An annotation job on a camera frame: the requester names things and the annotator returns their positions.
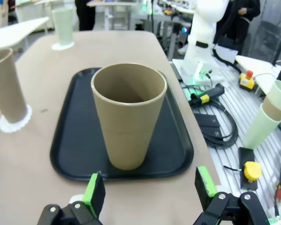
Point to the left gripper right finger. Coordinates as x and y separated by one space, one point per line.
202 185

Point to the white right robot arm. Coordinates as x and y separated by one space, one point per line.
201 35

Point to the white desk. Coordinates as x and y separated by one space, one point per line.
112 3

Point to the bystander in black clothes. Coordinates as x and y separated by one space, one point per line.
86 14

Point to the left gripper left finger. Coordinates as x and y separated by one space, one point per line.
94 194

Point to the black handheld enabling controller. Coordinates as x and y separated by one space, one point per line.
208 95

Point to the black flat base plate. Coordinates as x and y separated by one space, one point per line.
247 154

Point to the white scalloped paper coaster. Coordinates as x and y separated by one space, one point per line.
11 127
57 47

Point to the yellow dome push button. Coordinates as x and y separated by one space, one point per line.
251 170

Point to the black plastic tray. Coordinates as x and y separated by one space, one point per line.
79 140

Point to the bystander in black jacket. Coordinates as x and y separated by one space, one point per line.
243 25

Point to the white flat board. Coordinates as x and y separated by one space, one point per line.
255 63

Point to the tan tall cup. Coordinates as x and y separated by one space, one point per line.
6 93
274 110
128 131

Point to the white table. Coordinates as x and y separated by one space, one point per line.
13 35

